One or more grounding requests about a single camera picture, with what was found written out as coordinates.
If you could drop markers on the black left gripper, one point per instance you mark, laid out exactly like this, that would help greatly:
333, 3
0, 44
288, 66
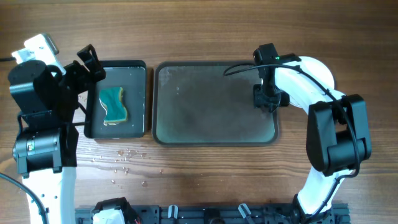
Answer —
80, 70

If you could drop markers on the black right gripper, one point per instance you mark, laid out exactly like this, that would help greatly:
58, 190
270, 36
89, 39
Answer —
265, 98

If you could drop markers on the green yellow sponge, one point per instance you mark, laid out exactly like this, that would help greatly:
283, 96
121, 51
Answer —
111, 99

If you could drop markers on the white plate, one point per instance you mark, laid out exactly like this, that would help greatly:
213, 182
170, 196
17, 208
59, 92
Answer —
307, 92

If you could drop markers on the large dark brown tray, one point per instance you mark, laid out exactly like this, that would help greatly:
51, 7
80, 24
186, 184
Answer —
195, 105

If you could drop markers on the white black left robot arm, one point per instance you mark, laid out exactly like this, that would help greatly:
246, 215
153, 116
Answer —
45, 146

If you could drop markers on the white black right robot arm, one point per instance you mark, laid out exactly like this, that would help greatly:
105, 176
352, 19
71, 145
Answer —
338, 137

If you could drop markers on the small black tray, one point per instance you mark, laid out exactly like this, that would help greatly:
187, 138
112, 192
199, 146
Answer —
131, 75

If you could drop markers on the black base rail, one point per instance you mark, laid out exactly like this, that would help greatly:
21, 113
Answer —
267, 214

